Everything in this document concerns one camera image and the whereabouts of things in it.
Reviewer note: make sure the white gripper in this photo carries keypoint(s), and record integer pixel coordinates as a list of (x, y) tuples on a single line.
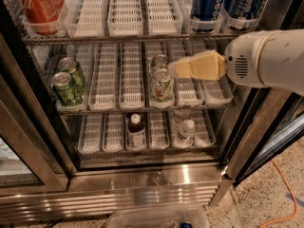
[(243, 62)]

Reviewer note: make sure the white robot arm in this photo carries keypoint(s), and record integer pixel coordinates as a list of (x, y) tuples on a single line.
[(268, 58)]

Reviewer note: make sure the rear silver soda can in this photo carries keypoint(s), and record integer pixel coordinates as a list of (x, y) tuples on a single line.
[(158, 61)]

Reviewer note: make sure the open fridge door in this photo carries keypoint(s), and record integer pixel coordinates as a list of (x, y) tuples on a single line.
[(278, 123)]

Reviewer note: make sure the stainless steel fridge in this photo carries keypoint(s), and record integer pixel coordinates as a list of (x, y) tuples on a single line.
[(57, 166)]

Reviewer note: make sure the rear green soda can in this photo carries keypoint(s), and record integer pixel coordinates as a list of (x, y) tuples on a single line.
[(73, 67)]

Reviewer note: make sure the green soda can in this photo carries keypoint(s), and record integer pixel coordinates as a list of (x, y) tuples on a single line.
[(73, 67), (66, 90)]

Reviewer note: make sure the front green soda can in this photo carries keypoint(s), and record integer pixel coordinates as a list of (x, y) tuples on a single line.
[(66, 90)]

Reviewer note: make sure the front red cola can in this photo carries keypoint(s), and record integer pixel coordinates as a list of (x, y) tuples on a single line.
[(42, 16)]

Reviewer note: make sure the rear clear water bottle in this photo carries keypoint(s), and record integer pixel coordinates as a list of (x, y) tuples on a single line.
[(181, 115)]

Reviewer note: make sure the clear water bottle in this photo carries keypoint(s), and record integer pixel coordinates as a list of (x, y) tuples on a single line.
[(185, 133), (181, 115)]

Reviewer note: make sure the dark juice bottle white cap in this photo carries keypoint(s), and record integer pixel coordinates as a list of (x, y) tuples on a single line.
[(136, 132)]

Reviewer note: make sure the clear plastic bin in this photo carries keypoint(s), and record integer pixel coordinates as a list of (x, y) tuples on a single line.
[(169, 216)]

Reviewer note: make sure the blue bottle cap in bin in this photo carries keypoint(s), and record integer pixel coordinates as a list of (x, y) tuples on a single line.
[(186, 225)]

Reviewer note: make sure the middle wire shelf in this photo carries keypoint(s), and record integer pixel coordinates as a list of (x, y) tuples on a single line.
[(144, 109)]

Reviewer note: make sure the wire shelf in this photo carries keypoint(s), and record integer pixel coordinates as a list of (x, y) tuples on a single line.
[(127, 39), (144, 109)]

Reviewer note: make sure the top wire shelf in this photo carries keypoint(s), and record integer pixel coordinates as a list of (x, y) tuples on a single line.
[(127, 39)]

